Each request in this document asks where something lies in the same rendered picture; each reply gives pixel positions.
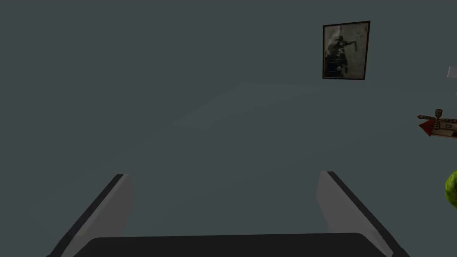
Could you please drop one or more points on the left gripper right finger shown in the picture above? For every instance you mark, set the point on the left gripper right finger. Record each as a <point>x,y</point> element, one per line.
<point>344,210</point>

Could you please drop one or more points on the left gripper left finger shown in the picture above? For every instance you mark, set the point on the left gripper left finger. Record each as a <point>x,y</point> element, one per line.
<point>103,214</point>

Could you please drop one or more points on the green round fruit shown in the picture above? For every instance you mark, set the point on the green round fruit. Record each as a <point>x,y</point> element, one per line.
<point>452,189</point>

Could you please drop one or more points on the red and white windmill model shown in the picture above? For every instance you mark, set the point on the red and white windmill model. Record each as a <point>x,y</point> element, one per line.
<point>440,125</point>

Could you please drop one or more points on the framed dark picture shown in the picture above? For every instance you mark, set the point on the framed dark picture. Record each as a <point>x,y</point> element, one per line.
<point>345,50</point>

